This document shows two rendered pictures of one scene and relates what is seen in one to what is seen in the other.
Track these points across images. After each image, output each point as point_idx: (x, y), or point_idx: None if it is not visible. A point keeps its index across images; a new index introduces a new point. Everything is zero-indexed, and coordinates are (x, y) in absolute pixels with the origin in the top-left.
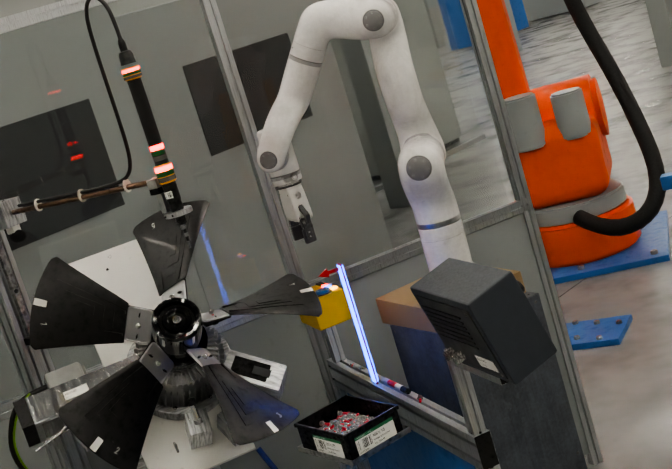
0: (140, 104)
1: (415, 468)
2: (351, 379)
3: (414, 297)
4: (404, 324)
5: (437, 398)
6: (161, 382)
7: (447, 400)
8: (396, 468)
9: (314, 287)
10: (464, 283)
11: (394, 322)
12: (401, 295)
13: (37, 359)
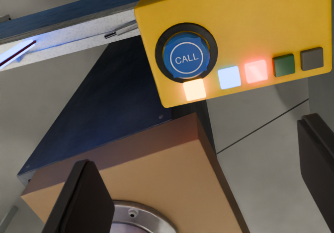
0: None
1: (45, 26)
2: (132, 7)
3: (128, 190)
4: (126, 139)
5: (117, 94)
6: None
7: (98, 102)
8: (110, 6)
9: (297, 38)
10: None
11: (155, 129)
12: (165, 178)
13: None
